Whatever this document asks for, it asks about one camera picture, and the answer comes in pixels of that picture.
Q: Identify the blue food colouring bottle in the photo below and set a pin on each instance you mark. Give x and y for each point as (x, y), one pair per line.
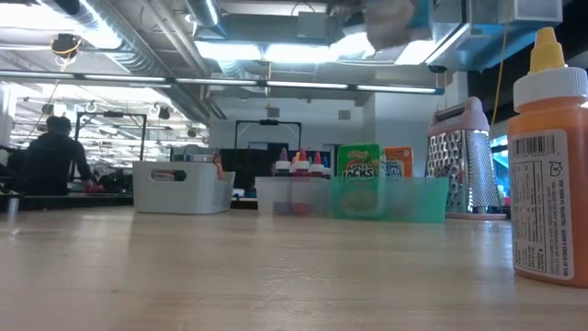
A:
(326, 166)

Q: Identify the green Apple Jacks box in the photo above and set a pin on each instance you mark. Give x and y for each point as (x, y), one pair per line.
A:
(358, 158)

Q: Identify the orange cereal box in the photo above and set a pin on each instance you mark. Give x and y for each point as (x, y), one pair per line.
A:
(399, 158)

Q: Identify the clear plastic container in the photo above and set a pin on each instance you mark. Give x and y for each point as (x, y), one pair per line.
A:
(271, 197)

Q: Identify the black computer monitor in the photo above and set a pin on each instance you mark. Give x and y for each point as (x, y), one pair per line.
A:
(248, 167)

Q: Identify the grey translucent plastic bin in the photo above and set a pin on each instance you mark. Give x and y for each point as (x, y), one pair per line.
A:
(202, 193)

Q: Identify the green plastic tray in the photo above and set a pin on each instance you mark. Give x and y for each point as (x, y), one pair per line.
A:
(413, 202)

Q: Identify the person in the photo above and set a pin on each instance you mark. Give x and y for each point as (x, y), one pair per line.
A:
(50, 161)

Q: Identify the yellow food colouring bottle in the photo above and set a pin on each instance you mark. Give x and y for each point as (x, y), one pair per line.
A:
(546, 184)

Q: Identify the black workstation frame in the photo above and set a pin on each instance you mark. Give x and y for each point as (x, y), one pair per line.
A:
(268, 122)
(110, 114)

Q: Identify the black hanging camera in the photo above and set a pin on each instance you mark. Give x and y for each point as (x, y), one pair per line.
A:
(64, 44)

